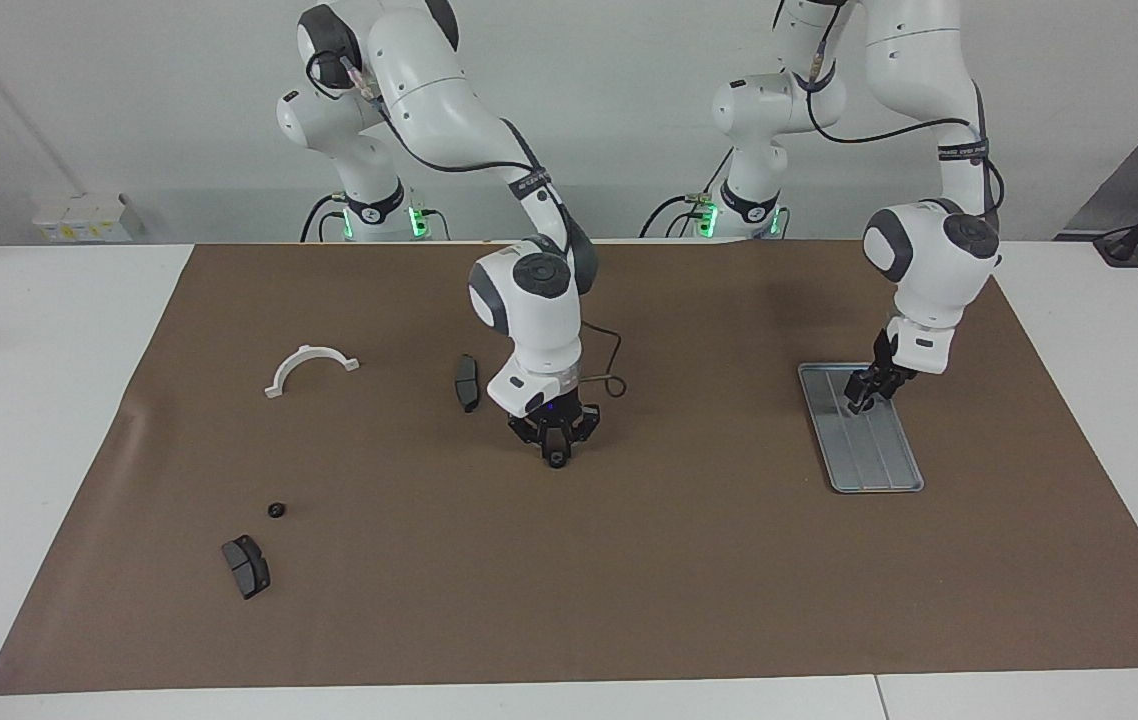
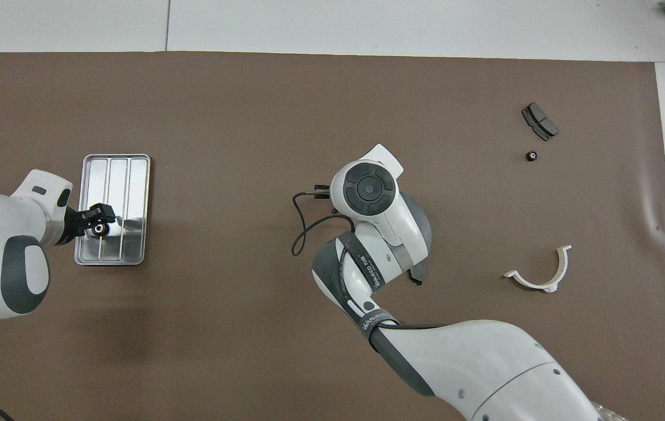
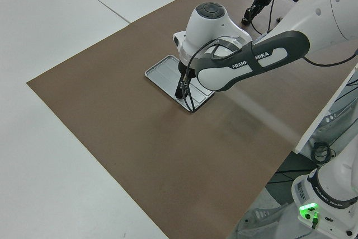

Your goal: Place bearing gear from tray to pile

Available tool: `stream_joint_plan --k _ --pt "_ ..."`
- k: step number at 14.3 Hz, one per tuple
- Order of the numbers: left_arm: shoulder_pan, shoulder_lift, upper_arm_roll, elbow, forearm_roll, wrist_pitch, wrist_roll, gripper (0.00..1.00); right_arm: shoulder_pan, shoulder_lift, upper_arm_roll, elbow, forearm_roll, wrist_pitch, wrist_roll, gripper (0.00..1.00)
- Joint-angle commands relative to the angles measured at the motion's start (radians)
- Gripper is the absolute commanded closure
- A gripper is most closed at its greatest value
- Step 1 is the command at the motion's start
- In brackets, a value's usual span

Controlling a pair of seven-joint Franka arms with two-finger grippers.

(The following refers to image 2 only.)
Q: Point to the silver metal tray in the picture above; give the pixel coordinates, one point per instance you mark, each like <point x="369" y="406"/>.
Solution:
<point x="134" y="187"/>

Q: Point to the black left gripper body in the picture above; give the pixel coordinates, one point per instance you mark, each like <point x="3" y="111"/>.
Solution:
<point x="80" y="225"/>

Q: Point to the white semicircular plastic bracket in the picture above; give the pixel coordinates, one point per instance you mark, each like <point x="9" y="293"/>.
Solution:
<point x="543" y="286"/>

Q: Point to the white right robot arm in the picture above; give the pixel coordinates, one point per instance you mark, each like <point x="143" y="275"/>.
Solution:
<point x="484" y="362"/>

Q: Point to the brown paper table mat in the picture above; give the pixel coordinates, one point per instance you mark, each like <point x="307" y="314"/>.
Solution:
<point x="250" y="117"/>

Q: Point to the wide dark grey brake pad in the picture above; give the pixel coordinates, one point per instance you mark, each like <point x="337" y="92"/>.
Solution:
<point x="540" y="121"/>

